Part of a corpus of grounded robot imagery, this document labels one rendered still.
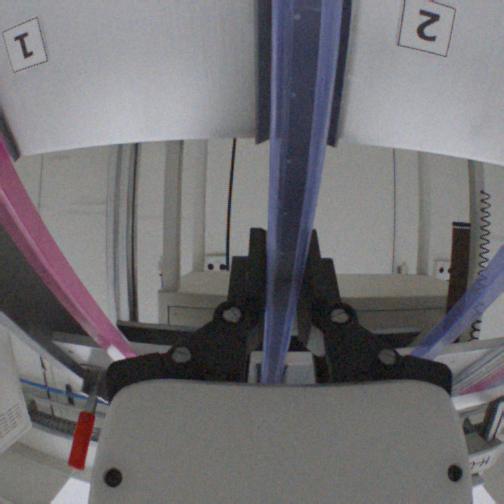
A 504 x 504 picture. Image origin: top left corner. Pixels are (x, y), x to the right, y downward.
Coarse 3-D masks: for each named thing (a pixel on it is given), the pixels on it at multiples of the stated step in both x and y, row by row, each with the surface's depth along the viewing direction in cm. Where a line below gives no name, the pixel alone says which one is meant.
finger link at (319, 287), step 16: (320, 256) 12; (304, 272) 12; (320, 272) 12; (304, 288) 12; (320, 288) 11; (336, 288) 12; (304, 304) 11; (320, 304) 11; (304, 320) 12; (320, 320) 11; (304, 336) 12; (320, 336) 11; (368, 336) 10; (320, 352) 11; (368, 352) 10; (384, 352) 10; (384, 368) 9
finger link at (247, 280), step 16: (256, 240) 13; (240, 256) 14; (256, 256) 12; (240, 272) 13; (256, 272) 12; (240, 288) 12; (256, 288) 11; (256, 304) 11; (256, 320) 11; (192, 336) 10; (208, 336) 10; (256, 336) 11; (176, 352) 10; (192, 352) 10; (176, 368) 9; (192, 368) 10
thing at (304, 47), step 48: (288, 0) 5; (336, 0) 5; (288, 48) 6; (336, 48) 6; (288, 96) 7; (288, 144) 8; (288, 192) 9; (288, 240) 10; (288, 288) 12; (288, 336) 16
